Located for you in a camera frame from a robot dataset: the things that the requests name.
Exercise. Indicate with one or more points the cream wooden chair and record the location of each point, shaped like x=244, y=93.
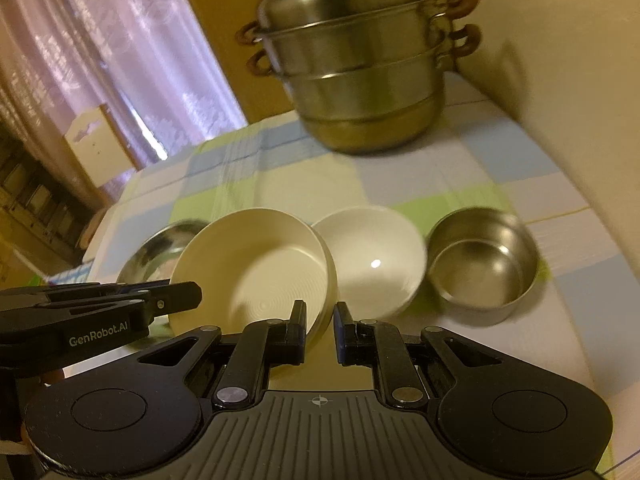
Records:
x=95, y=150

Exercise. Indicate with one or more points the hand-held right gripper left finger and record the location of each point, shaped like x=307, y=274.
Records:
x=300, y=325

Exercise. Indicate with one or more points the small steel bowl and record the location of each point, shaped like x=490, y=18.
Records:
x=480, y=270

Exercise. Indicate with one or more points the blue grid white cloth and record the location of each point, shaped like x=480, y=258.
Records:
x=70, y=276

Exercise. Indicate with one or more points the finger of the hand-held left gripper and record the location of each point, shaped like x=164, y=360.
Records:
x=175, y=297
x=60, y=293

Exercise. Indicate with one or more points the stacked steel steamer pot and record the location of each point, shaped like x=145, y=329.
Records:
x=360, y=60

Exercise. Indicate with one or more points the white floral ceramic bowl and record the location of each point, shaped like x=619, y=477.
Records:
x=375, y=260

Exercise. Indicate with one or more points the dark metal rack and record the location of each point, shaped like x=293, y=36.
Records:
x=35, y=200

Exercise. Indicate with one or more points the wide steel basin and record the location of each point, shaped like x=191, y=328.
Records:
x=155, y=255

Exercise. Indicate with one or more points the purple lace curtain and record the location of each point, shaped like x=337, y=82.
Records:
x=125, y=50

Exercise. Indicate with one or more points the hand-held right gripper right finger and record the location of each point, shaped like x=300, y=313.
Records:
x=342, y=330

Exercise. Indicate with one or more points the cream round plastic bowl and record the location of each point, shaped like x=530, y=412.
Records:
x=250, y=270

